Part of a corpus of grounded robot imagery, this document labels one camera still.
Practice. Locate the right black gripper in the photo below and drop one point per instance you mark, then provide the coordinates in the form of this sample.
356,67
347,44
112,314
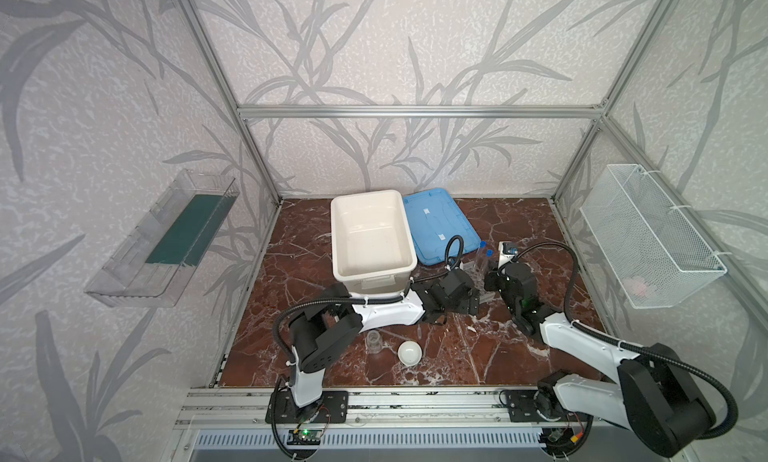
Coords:
501,276

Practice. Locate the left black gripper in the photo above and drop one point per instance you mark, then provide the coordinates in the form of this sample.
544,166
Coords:
471,293

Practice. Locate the clear test tube rack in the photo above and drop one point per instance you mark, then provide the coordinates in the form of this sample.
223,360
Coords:
478,277

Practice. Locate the white plastic bin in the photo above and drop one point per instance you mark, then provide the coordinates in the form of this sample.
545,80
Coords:
372,248

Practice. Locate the small clear beaker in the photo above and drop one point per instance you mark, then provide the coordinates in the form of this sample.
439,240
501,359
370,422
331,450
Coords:
373,342

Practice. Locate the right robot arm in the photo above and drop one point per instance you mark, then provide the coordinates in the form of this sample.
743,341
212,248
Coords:
648,390

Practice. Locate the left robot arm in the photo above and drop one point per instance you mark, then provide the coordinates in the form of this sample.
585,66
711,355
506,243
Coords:
315,334

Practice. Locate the white ceramic bowl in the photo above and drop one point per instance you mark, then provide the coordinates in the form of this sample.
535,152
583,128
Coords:
409,353

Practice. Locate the blue plastic lid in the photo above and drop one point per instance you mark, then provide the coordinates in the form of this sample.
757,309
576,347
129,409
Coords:
434,218

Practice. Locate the right circuit board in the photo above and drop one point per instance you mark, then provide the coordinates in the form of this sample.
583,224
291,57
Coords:
561,438

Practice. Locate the green circuit board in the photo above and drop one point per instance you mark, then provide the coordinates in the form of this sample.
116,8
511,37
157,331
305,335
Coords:
304,437

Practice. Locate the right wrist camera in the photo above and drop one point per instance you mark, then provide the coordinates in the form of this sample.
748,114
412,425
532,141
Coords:
507,251

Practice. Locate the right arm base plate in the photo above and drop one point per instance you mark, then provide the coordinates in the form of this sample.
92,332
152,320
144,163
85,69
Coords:
521,406

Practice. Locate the white wire basket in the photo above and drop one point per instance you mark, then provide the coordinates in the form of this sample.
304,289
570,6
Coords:
658,256

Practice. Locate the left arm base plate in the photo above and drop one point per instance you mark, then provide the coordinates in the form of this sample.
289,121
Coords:
331,407

